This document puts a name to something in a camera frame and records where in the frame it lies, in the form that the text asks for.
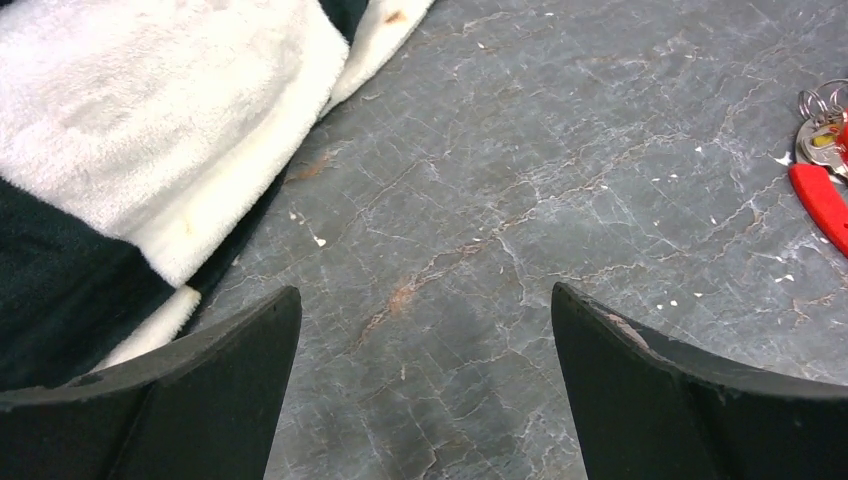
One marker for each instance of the black white checkered cloth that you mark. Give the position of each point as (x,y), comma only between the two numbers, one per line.
(138,141)

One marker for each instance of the large metal keyring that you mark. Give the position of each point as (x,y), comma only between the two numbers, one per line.
(824,104)

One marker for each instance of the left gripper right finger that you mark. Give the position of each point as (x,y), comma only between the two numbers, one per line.
(649,406)

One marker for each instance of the silver key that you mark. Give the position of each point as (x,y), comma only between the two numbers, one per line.
(817,143)

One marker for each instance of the red key tag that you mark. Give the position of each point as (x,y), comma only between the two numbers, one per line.
(822,199)

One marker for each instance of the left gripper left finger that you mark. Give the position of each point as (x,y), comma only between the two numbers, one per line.
(205,406)

